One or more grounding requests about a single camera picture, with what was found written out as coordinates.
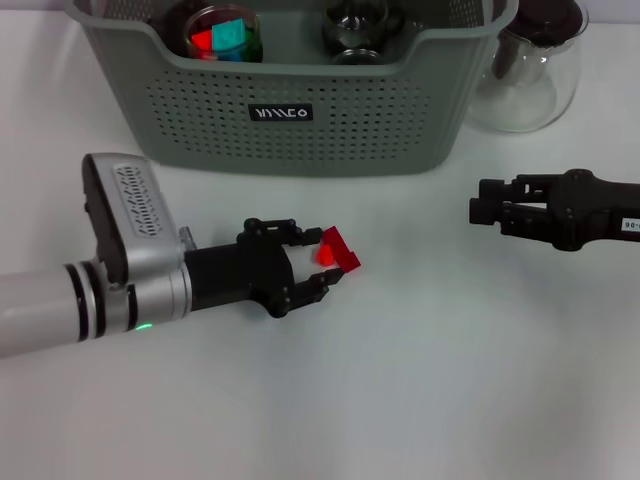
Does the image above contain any dark red building brick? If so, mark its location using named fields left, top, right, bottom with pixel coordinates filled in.
left=321, top=225, right=363, bottom=274

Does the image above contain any grey-green perforated storage bin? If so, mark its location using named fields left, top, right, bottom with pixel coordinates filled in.
left=69, top=0, right=521, bottom=177

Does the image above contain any glass teacup black sleeve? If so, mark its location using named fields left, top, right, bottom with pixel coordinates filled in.
left=182, top=4, right=264, bottom=64
left=322, top=0, right=404, bottom=52
left=331, top=47, right=387, bottom=67

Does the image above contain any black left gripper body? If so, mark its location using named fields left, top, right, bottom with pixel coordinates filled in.
left=182, top=216, right=297, bottom=321

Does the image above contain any teal building brick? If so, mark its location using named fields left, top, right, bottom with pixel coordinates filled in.
left=210, top=20, right=251, bottom=57

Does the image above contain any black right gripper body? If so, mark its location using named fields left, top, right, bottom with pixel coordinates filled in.
left=548, top=168, right=640, bottom=254

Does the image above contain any glass carafe black lid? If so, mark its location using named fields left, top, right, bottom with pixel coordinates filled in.
left=464, top=0, right=590, bottom=134

